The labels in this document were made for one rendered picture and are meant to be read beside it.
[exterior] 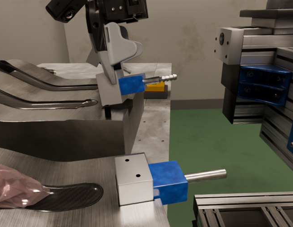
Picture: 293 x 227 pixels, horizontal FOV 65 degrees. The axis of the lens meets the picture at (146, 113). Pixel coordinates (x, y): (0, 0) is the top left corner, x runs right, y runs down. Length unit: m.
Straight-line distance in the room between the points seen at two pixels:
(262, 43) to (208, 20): 1.90
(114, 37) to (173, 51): 2.17
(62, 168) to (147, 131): 0.24
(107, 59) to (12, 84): 0.26
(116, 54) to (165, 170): 0.19
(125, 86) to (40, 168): 0.18
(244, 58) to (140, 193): 0.52
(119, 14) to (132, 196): 0.26
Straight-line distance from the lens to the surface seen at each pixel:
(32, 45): 2.74
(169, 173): 0.27
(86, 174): 0.31
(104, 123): 0.36
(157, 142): 0.46
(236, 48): 0.67
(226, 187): 1.64
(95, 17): 0.36
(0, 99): 0.51
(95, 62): 0.70
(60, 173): 0.32
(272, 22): 0.71
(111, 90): 0.39
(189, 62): 2.58
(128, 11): 0.37
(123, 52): 0.37
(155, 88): 0.70
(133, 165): 0.26
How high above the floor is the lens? 1.04
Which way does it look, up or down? 24 degrees down
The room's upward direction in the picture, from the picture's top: 1 degrees counter-clockwise
